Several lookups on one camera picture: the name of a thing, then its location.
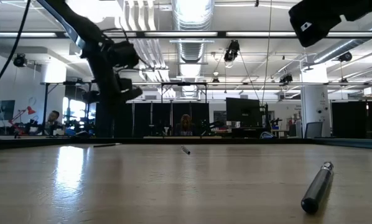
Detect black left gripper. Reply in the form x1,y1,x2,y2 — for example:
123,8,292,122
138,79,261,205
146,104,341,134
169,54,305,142
81,46,143,108

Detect black partition panels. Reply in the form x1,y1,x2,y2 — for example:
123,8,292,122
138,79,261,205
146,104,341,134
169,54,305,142
95,101,210,138

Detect person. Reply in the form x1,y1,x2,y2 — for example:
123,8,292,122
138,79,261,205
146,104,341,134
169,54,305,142
175,114,195,137
44,110,64,136

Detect red desk lamp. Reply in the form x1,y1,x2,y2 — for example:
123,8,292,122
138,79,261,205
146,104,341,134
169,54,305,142
8,105,37,138

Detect black computer monitor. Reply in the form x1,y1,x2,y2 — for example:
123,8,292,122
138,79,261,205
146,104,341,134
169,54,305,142
225,97,261,128

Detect white building column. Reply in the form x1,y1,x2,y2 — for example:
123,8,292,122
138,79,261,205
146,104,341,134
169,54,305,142
300,63,332,138

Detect grey office chair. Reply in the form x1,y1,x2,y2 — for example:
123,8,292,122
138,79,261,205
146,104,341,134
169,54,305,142
304,121,323,139

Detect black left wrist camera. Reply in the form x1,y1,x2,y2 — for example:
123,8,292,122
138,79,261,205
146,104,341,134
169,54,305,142
106,39,141,70

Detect black overhead frame beam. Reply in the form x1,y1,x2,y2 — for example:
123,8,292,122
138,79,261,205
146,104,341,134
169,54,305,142
0,30,372,39

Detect silver ventilation duct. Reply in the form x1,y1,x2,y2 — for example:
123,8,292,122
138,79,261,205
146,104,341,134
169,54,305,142
170,0,216,99

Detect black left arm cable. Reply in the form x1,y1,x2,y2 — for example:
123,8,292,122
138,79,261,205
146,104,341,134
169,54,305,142
0,0,32,100

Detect black hanging ceiling camera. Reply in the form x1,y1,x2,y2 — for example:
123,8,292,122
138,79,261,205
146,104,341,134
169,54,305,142
223,39,240,62

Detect black aluminium table frame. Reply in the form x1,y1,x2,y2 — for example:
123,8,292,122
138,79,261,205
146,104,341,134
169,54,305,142
0,136,372,151

